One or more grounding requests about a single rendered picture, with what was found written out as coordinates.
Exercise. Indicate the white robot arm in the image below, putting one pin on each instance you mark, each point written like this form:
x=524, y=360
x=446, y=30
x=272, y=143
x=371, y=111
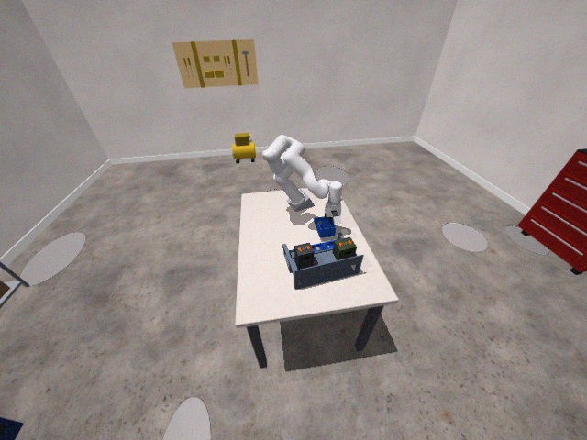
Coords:
x=291, y=161

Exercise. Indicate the grey shelf rack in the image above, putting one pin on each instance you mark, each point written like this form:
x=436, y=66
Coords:
x=326, y=268

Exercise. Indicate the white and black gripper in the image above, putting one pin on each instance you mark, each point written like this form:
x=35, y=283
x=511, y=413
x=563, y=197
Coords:
x=330, y=208

